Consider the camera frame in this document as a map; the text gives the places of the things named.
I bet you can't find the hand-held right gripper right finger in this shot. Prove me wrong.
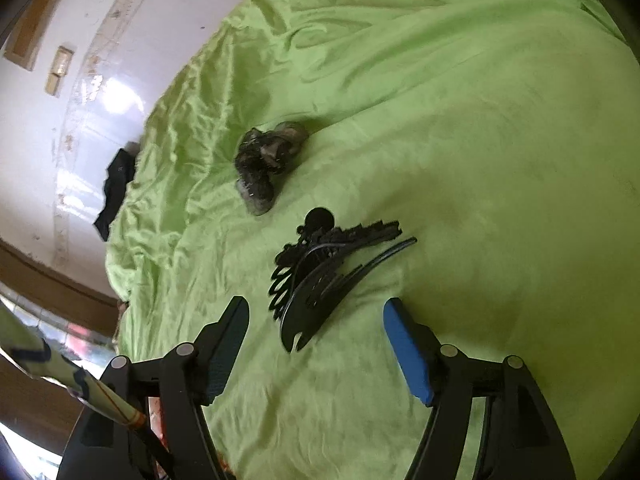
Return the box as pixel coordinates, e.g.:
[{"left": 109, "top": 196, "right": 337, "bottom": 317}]
[{"left": 382, "top": 297, "right": 576, "bottom": 480}]

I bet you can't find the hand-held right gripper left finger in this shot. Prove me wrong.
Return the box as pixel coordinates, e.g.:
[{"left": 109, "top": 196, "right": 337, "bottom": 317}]
[{"left": 55, "top": 296, "right": 251, "bottom": 480}]

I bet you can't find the black hair claw clip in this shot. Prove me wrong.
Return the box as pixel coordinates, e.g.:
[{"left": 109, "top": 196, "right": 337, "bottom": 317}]
[{"left": 269, "top": 207, "right": 419, "bottom": 354}]

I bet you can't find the wooden door with glass pane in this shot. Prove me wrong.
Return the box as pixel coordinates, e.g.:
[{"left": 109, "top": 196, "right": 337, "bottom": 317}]
[{"left": 0, "top": 242, "right": 126, "bottom": 461}]

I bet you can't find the dark patterned scrunchie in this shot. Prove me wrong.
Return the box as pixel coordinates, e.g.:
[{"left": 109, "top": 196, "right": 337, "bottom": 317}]
[{"left": 234, "top": 121, "right": 311, "bottom": 217}]

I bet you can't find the black cloth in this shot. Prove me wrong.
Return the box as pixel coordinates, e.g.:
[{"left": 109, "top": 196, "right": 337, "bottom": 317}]
[{"left": 92, "top": 142, "right": 140, "bottom": 242}]

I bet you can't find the green blanket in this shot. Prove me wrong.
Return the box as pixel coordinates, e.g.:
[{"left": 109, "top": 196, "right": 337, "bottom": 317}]
[{"left": 102, "top": 0, "right": 631, "bottom": 480}]

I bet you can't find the tan wall plate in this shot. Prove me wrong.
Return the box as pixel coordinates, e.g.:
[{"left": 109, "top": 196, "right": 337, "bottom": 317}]
[{"left": 44, "top": 46, "right": 77, "bottom": 97}]

